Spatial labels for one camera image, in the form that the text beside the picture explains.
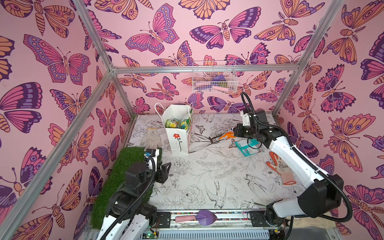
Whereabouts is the teal mint candy bag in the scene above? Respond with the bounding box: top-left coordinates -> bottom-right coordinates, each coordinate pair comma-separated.
235,139 -> 262,157

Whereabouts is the orange Fox's fruits candy bag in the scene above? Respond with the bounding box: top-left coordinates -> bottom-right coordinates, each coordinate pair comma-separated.
219,131 -> 236,141

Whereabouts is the dark brown snack bar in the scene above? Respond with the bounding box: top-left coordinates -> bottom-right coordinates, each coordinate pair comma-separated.
209,136 -> 226,144

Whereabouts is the green Fox's spring tea bag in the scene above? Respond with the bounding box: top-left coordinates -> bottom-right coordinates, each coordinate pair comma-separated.
165,119 -> 180,129

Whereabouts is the green rainbow candy bag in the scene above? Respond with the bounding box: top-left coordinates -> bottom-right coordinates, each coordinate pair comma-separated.
178,117 -> 191,130

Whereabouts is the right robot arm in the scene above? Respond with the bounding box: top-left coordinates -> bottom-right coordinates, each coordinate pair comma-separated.
234,93 -> 353,226

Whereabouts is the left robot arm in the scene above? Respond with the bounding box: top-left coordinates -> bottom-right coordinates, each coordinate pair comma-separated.
97,157 -> 172,240

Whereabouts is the white paper gift bag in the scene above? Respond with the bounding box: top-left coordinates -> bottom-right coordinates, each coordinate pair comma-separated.
155,103 -> 193,155

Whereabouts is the grey knit glove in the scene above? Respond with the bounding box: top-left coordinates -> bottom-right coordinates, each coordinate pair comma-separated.
140,128 -> 162,149

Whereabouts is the orange and white garden glove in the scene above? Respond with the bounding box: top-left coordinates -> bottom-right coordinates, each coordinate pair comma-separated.
266,152 -> 297,186

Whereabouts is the green artificial grass mat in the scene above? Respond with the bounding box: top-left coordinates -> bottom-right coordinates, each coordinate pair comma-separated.
90,147 -> 145,230

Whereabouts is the purple trowel in basket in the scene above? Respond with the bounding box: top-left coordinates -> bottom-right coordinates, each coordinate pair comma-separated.
195,75 -> 230,93

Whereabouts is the purple garden trowel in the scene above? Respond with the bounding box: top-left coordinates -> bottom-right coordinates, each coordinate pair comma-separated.
175,210 -> 218,226

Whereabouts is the beige work glove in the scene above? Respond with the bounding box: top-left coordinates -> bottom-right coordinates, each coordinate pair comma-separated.
293,218 -> 336,229

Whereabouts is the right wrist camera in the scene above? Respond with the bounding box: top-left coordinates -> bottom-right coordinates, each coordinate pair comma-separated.
241,113 -> 251,127

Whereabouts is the white wire basket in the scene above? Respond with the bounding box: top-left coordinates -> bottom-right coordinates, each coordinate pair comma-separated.
191,61 -> 239,95

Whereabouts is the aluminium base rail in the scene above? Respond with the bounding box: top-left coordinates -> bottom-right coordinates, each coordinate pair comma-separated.
83,208 -> 301,240

